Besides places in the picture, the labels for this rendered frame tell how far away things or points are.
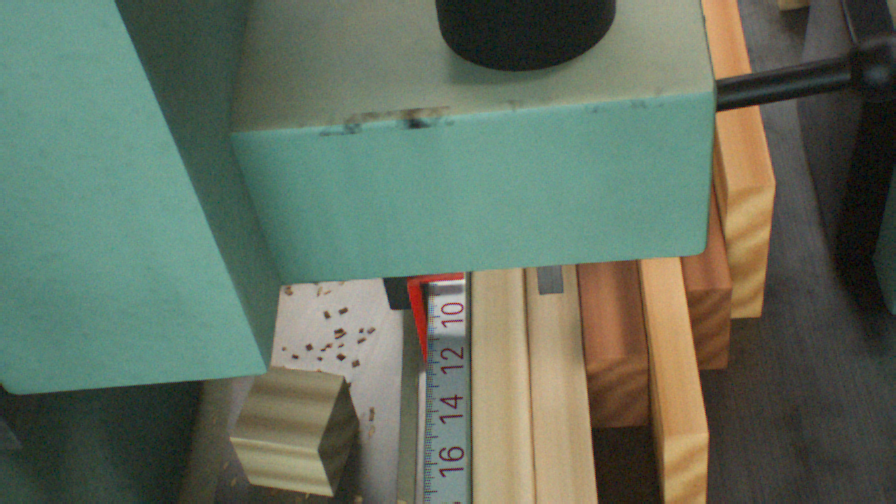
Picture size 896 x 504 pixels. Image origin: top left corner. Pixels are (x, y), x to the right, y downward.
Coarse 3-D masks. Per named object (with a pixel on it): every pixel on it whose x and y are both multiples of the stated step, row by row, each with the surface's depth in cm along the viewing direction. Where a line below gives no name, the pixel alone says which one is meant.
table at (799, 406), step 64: (768, 0) 62; (768, 64) 59; (768, 128) 56; (768, 256) 51; (832, 256) 51; (768, 320) 49; (832, 320) 49; (704, 384) 48; (768, 384) 47; (832, 384) 47; (640, 448) 46; (768, 448) 46; (832, 448) 45
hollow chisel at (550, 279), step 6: (540, 270) 44; (546, 270) 44; (552, 270) 44; (558, 270) 44; (540, 276) 44; (546, 276) 44; (552, 276) 44; (558, 276) 44; (540, 282) 44; (546, 282) 44; (552, 282) 44; (558, 282) 44; (540, 288) 45; (546, 288) 45; (552, 288) 45; (558, 288) 45; (540, 294) 45
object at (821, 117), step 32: (832, 0) 48; (864, 0) 46; (832, 32) 48; (864, 32) 45; (832, 96) 48; (832, 128) 49; (864, 128) 45; (832, 160) 49; (864, 160) 46; (832, 192) 49; (864, 192) 47; (832, 224) 50; (864, 224) 48; (864, 256) 50
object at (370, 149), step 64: (256, 0) 39; (320, 0) 38; (384, 0) 38; (640, 0) 36; (256, 64) 37; (320, 64) 36; (384, 64) 36; (448, 64) 36; (576, 64) 35; (640, 64) 35; (704, 64) 34; (256, 128) 35; (320, 128) 35; (384, 128) 35; (448, 128) 35; (512, 128) 35; (576, 128) 35; (640, 128) 34; (704, 128) 35; (256, 192) 37; (320, 192) 37; (384, 192) 37; (448, 192) 37; (512, 192) 36; (576, 192) 36; (640, 192) 36; (704, 192) 37; (320, 256) 39; (384, 256) 39; (448, 256) 39; (512, 256) 39; (576, 256) 39; (640, 256) 39
